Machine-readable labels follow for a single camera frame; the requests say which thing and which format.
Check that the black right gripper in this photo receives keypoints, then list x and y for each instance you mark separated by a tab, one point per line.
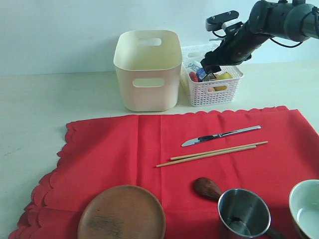
233	50

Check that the yellow lemon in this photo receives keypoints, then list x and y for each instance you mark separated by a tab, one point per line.
222	76

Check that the red sausage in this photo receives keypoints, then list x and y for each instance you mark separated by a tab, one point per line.
193	77

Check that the dark brown chicken drumstick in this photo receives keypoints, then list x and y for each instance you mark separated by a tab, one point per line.
207	188

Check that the stainless steel cup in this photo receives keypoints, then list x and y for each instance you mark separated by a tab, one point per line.
244	215

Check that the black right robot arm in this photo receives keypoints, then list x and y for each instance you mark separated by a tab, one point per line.
296	21

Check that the white perforated plastic basket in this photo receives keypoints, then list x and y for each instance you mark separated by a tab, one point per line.
197	91

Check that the cream plastic storage bin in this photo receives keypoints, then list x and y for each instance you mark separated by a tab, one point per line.
148	67

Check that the silver table knife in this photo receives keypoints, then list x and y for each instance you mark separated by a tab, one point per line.
218	135

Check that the red scalloped cloth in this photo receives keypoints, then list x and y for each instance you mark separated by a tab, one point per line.
102	153

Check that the pale green ceramic bowl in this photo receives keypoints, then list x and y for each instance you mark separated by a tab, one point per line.
304	208

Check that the brown wooden plate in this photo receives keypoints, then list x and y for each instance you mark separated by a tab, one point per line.
123	212

